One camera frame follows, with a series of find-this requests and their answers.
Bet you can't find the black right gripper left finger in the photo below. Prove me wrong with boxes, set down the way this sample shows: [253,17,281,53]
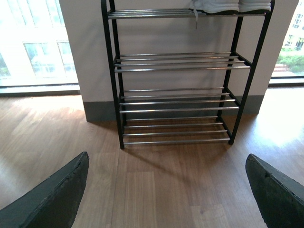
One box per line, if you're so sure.
[0,152,89,228]

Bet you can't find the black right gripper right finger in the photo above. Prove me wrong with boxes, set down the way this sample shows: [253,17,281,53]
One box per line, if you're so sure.
[245,154,304,228]

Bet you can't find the grey sneaker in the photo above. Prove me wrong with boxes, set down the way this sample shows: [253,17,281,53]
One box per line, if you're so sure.
[238,0,271,13]
[190,0,239,28]

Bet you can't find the black metal shoe rack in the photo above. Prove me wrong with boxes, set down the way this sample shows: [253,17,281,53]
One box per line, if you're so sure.
[101,0,275,149]

